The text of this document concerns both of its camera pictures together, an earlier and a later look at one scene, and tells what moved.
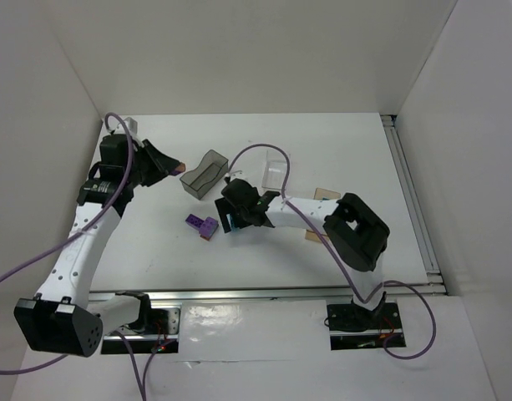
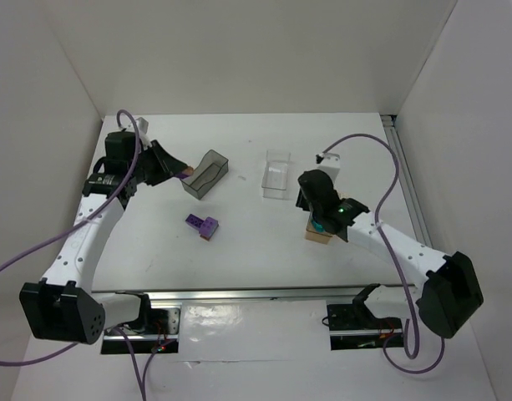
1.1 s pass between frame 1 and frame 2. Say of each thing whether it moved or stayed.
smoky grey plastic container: stayed
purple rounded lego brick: stayed
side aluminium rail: stayed
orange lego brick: moved
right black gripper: moved
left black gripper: stayed
